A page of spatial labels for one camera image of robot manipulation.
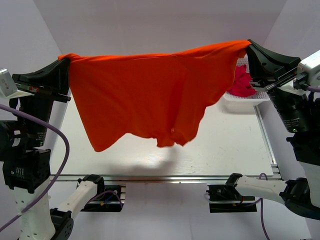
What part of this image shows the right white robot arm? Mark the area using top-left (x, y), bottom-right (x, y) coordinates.
top-left (224, 41), bottom-right (320, 220)

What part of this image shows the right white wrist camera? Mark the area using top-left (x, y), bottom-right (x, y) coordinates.
top-left (293, 50), bottom-right (320, 93)

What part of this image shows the magenta t shirt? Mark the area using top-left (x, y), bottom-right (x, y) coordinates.
top-left (227, 64), bottom-right (256, 98)

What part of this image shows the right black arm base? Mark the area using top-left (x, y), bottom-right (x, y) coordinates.
top-left (204, 184), bottom-right (257, 214)

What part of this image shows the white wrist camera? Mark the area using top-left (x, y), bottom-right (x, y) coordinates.
top-left (0, 68), bottom-right (33, 99)
top-left (293, 50), bottom-right (320, 93)

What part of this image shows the orange t shirt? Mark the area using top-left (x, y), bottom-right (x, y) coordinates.
top-left (59, 40), bottom-right (250, 152)

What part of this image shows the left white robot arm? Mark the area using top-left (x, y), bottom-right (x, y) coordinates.
top-left (0, 58), bottom-right (106, 240)

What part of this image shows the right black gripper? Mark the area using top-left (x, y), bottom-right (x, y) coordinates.
top-left (242, 37), bottom-right (314, 131)

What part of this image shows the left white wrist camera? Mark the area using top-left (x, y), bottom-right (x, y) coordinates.
top-left (0, 68), bottom-right (33, 99)

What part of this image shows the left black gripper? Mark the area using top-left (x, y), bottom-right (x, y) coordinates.
top-left (11, 55), bottom-right (71, 147)

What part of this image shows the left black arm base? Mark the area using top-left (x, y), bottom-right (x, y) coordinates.
top-left (81, 185), bottom-right (126, 213)

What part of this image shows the white plastic basket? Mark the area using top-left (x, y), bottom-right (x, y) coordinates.
top-left (223, 56), bottom-right (272, 113)

